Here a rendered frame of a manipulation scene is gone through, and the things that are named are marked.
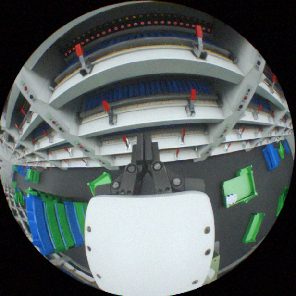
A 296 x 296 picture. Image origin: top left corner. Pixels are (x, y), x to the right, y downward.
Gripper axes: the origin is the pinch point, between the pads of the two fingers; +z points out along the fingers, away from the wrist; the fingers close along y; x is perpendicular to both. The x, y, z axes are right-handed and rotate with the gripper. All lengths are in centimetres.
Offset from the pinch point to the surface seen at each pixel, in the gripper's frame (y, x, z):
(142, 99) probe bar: -1.2, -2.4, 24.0
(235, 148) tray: 71, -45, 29
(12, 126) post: -100, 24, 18
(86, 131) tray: -24.9, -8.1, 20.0
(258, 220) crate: 104, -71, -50
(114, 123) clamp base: -11.3, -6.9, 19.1
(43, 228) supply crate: -50, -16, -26
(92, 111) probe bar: -20.7, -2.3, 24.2
